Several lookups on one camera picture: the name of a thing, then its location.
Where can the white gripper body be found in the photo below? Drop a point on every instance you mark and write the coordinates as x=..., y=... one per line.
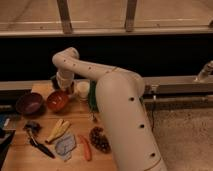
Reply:
x=64, y=83

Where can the white cup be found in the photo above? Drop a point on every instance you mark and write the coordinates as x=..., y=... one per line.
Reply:
x=83, y=89

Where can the red bowl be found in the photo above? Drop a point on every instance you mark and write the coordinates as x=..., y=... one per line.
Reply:
x=57, y=101

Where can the purple bowl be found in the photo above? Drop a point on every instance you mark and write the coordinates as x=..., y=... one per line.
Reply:
x=29, y=103

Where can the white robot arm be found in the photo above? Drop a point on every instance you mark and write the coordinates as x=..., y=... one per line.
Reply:
x=118, y=92

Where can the green plastic tray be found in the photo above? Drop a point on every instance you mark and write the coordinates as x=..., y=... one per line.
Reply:
x=92, y=97

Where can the small metal spoon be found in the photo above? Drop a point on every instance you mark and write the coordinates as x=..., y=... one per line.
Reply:
x=93, y=116

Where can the yellow banana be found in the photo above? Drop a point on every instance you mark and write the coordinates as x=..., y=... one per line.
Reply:
x=59, y=129

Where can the wooden cutting board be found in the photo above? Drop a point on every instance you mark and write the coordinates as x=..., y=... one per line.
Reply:
x=22, y=156

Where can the blue grey cloth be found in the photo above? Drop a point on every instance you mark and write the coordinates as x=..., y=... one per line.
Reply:
x=64, y=146

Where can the dark grape bunch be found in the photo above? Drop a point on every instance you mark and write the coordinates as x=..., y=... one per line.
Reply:
x=99, y=140

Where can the orange carrot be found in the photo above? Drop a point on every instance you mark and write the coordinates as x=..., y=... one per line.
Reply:
x=86, y=147

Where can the black handled peeler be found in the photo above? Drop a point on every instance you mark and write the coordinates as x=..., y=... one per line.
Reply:
x=32, y=128

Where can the white bracket on rail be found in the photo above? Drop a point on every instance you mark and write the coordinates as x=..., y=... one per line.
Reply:
x=205, y=72

